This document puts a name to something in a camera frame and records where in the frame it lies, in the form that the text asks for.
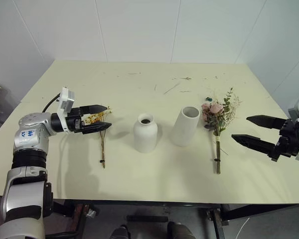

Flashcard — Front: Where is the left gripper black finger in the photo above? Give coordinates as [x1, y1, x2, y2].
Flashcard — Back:
[83, 121, 113, 135]
[79, 104, 108, 117]

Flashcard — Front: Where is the yellow dried flower bunch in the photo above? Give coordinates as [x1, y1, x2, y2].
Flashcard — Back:
[83, 106, 113, 169]

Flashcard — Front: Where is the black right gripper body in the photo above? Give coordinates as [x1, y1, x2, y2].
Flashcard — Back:
[269, 119, 299, 163]

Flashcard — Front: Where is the long pale loose stalk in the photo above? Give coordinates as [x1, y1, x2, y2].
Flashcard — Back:
[163, 83, 181, 95]

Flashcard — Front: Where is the dark rounded shape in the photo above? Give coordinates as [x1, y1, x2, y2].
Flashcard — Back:
[110, 225, 131, 239]
[166, 221, 194, 239]

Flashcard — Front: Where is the white tapered cylinder vase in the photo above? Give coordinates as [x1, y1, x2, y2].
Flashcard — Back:
[170, 106, 200, 147]

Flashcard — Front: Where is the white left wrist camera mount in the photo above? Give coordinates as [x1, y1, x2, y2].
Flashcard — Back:
[56, 86, 76, 135]

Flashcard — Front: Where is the pink rose bouquet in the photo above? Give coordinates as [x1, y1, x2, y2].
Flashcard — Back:
[201, 87, 243, 175]

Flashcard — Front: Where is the thin white cord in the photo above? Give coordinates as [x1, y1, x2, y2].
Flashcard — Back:
[238, 217, 250, 239]

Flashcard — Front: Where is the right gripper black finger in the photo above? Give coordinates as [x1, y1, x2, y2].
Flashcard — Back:
[246, 115, 289, 130]
[231, 134, 278, 156]

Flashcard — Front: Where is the black flat bar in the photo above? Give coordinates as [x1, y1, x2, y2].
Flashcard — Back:
[126, 215, 168, 223]

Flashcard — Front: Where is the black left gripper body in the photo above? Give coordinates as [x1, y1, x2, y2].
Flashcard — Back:
[65, 107, 87, 134]

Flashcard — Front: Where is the white bottle-shaped vase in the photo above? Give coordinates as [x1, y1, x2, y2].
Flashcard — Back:
[133, 113, 158, 153]

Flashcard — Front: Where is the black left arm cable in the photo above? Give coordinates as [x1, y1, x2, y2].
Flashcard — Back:
[42, 93, 63, 113]

